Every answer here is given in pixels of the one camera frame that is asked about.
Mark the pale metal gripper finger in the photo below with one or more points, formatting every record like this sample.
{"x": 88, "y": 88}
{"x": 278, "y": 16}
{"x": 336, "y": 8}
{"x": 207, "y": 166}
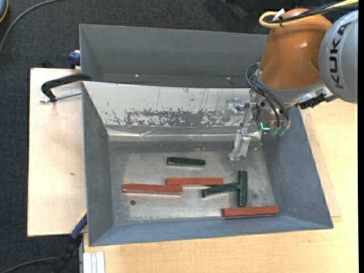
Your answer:
{"x": 241, "y": 144}
{"x": 234, "y": 107}

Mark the dark green flat block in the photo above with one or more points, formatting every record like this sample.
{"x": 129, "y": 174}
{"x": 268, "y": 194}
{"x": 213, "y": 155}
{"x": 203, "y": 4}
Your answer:
{"x": 219, "y": 190}
{"x": 186, "y": 161}
{"x": 243, "y": 189}

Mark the red-brown flat block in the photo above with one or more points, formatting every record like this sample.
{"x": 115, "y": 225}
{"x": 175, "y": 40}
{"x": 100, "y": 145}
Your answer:
{"x": 152, "y": 188}
{"x": 194, "y": 181}
{"x": 250, "y": 211}

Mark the grey metal bin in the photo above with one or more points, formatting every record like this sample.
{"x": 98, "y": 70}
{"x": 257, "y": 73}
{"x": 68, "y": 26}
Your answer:
{"x": 170, "y": 53}

